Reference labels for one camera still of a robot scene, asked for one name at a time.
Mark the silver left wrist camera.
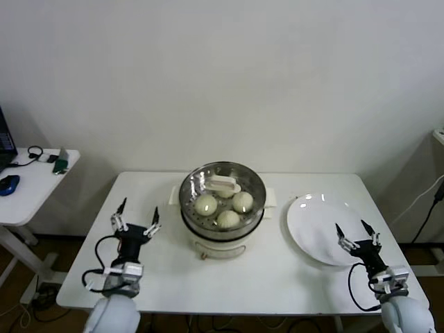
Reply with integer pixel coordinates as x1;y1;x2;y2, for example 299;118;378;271
105;262;144;291

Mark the green and grey gadget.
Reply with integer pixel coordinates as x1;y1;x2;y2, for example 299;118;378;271
52;147;69;176

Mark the white stand foot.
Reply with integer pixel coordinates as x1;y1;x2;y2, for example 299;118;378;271
412;246;444;278

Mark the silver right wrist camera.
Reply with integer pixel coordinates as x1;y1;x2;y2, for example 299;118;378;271
370;266;410;295

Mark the blue computer mouse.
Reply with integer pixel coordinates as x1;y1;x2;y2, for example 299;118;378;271
0;176;20;198

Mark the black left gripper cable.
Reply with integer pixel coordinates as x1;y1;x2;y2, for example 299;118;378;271
82;235;122;291

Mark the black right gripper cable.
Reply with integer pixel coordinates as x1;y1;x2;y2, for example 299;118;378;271
348;262;381;311

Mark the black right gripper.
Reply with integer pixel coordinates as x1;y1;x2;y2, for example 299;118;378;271
334;219;388;275

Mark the white cabinet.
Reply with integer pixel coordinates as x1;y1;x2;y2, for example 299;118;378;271
431;127;444;178

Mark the white side table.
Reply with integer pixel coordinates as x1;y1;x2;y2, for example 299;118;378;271
0;148;80;306

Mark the floor power strip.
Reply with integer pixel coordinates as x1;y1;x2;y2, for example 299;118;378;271
33;282;58;306

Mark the white electric cooker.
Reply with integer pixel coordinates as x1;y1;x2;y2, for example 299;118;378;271
180;206;274;262

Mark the steel steamer basket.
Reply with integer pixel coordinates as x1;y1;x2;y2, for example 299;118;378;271
168;161;278;241

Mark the black cable with plug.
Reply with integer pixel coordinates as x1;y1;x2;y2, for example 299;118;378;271
411;182;444;244

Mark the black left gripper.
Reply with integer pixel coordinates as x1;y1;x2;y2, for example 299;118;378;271
110;197;162;261

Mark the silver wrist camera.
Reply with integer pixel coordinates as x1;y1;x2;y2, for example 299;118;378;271
105;262;144;291
370;266;410;295

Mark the round glass lid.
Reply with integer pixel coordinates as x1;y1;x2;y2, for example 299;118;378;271
179;162;267;232

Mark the black earphone cable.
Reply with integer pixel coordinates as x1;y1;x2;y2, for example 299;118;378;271
9;145;44;170

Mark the white hanging cable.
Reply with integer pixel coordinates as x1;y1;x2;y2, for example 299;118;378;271
398;175;444;223

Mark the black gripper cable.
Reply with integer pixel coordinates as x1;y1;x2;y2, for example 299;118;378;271
82;235;122;291
348;262;381;311

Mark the black laptop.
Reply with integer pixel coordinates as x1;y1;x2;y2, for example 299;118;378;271
0;105;19;173

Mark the white round plate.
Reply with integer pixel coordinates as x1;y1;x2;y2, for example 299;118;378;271
287;193;371;267

